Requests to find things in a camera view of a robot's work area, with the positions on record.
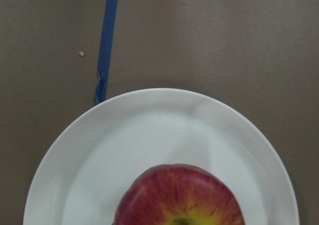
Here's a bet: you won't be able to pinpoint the red yellow apple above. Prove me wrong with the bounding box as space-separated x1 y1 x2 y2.
114 164 245 225

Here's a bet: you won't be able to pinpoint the white plate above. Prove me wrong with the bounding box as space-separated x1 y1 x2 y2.
23 88 300 225

